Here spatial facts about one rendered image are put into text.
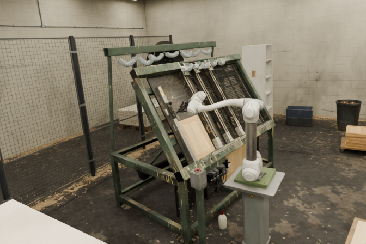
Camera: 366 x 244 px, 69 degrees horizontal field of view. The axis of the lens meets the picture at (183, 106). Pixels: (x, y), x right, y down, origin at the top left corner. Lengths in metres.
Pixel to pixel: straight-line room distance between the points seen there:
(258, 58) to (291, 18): 1.74
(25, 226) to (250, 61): 6.44
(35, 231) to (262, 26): 7.88
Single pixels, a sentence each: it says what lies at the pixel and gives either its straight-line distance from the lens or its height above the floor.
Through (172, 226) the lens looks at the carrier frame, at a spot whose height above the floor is 0.16.
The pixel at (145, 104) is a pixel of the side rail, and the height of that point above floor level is 1.56.
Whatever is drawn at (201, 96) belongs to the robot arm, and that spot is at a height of 1.65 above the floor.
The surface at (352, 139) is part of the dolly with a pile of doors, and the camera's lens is 5.72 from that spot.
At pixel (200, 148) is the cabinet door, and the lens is 3.17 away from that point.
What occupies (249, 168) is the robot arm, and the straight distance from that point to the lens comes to 2.62.
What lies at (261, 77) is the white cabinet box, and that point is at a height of 1.28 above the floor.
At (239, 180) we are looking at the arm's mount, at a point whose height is 0.78.
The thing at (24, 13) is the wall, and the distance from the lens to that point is 7.51.
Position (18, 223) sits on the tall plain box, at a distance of 0.82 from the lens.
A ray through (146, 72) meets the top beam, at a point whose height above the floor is 1.90.
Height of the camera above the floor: 2.14
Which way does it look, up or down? 12 degrees down
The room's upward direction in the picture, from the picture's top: 5 degrees counter-clockwise
